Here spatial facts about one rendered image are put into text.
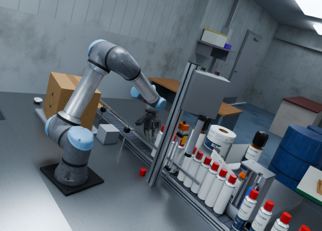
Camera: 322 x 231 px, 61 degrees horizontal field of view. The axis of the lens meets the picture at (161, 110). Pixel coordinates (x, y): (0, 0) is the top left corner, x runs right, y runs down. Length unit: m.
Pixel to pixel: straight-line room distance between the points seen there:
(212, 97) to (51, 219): 0.83
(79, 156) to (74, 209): 0.21
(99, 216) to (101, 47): 0.73
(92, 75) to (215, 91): 0.57
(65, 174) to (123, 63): 0.55
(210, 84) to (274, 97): 8.73
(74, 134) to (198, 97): 0.57
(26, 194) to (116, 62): 0.66
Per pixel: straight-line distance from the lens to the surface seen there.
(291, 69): 9.87
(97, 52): 1.30
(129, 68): 1.24
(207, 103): 1.26
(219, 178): 1.34
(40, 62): 3.41
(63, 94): 1.63
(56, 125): 1.33
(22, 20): 3.20
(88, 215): 1.20
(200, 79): 1.22
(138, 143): 1.75
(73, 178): 1.30
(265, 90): 10.02
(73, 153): 1.25
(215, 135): 2.04
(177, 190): 1.49
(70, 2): 3.44
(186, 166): 1.47
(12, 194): 1.26
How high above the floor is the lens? 1.62
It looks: 17 degrees down
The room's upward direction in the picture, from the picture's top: 19 degrees clockwise
